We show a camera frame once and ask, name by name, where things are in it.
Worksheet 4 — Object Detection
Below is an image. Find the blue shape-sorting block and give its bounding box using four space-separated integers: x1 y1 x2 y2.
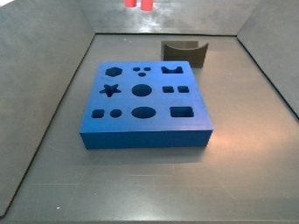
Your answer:
79 61 214 150

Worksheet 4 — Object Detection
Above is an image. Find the dark grey curved holder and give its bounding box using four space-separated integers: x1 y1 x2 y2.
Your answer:
162 40 210 68

